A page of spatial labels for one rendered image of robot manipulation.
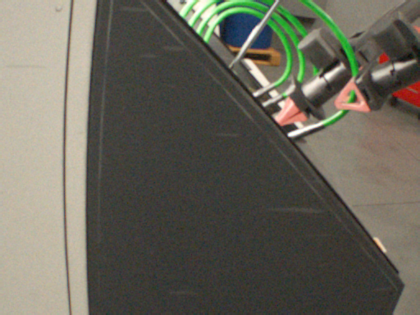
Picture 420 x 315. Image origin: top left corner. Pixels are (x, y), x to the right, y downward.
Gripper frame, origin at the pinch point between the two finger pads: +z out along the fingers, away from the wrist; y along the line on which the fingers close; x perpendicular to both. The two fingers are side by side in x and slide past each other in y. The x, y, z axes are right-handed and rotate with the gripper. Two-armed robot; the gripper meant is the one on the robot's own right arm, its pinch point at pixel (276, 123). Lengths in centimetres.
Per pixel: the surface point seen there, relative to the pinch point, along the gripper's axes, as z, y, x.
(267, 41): 86, -90, -487
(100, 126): 5, 29, 41
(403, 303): 36, -142, -79
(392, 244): 36, -148, -133
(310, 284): 4.0, -14.2, 34.8
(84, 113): 5, 32, 42
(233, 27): 102, -52, -481
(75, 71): 1, 37, 42
